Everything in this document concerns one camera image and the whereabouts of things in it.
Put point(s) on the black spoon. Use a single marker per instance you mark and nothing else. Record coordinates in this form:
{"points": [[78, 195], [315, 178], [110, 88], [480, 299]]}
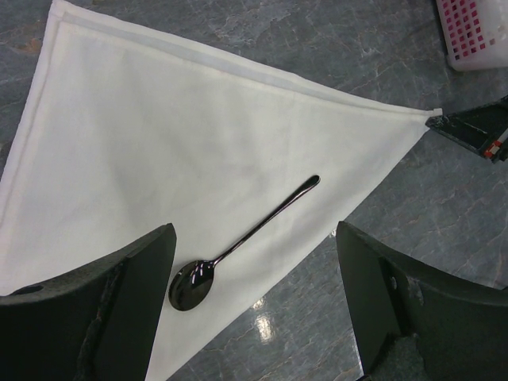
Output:
{"points": [[193, 282]]}

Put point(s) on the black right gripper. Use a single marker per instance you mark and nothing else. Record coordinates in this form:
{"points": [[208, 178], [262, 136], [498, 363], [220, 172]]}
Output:
{"points": [[480, 130]]}

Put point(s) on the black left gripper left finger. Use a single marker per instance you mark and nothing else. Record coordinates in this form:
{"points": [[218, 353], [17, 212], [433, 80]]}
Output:
{"points": [[96, 322]]}

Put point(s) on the white plastic basket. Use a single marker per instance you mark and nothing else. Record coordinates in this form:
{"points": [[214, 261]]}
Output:
{"points": [[475, 33]]}

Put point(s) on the cream cloth napkin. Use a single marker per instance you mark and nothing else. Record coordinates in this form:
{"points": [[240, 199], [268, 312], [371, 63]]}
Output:
{"points": [[127, 128]]}

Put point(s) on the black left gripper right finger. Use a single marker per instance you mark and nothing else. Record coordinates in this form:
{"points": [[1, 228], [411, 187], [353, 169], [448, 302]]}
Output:
{"points": [[460, 327]]}

